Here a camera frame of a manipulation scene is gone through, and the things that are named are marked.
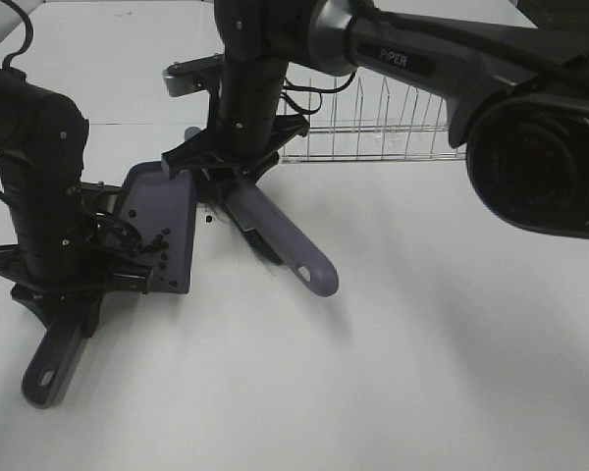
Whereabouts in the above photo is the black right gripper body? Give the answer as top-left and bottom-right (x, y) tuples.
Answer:
(162, 56), (309, 179)

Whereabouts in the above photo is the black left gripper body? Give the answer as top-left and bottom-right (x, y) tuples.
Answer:
(0, 154), (152, 338)

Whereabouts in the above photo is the purple hand brush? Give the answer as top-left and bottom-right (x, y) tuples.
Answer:
(193, 152), (339, 297)

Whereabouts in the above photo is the pile of coffee beans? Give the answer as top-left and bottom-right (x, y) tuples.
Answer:
(127, 208), (196, 277)

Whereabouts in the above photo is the purple plastic dustpan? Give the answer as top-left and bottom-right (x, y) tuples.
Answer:
(11, 162), (197, 408)

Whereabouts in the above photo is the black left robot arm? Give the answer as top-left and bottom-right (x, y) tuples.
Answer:
(0, 67), (153, 338)

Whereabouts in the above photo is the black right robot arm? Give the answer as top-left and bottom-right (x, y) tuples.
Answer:
(162, 1), (589, 239)

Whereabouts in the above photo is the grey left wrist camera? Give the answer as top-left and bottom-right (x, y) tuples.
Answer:
(80, 182), (124, 216)

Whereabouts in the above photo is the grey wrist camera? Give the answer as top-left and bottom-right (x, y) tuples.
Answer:
(80, 182), (124, 216)
(163, 54), (224, 97)

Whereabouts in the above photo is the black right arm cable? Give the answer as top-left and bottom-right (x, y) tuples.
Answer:
(277, 71), (359, 117)

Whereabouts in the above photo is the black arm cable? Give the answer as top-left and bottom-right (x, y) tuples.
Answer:
(0, 0), (35, 73)
(277, 71), (359, 117)

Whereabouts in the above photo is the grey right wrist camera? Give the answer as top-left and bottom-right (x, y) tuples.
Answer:
(163, 54), (224, 97)

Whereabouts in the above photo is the chrome wire dish rack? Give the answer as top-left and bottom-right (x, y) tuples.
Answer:
(281, 73), (466, 164)

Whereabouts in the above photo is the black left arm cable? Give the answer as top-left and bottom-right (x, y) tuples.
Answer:
(0, 0), (35, 73)

